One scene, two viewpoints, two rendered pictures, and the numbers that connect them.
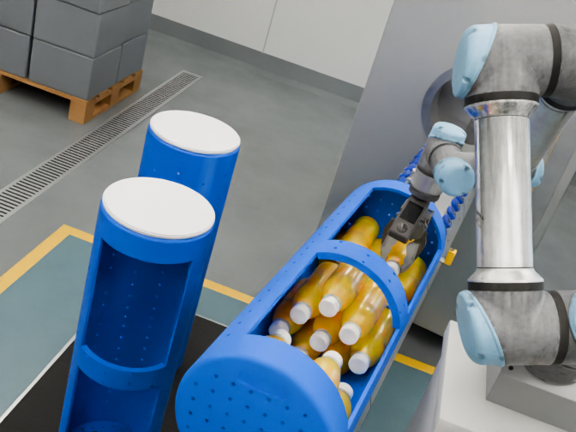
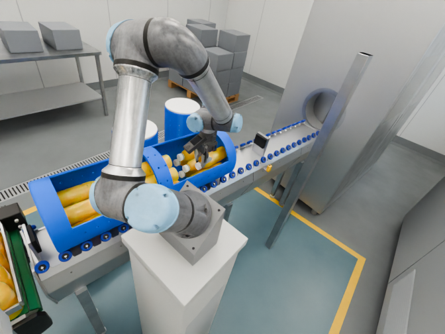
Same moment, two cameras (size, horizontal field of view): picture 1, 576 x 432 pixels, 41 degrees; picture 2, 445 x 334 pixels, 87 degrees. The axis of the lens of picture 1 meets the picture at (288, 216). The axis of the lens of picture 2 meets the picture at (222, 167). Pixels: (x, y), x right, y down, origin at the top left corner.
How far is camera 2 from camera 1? 113 cm
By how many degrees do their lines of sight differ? 25
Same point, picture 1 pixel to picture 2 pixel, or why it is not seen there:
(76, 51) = not seen: hidden behind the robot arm
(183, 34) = (263, 83)
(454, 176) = (191, 121)
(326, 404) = (46, 214)
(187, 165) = (172, 117)
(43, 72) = not seen: hidden behind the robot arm
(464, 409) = (140, 234)
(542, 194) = (317, 146)
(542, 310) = (119, 192)
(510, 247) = (113, 153)
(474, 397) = not seen: hidden behind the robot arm
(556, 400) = (180, 244)
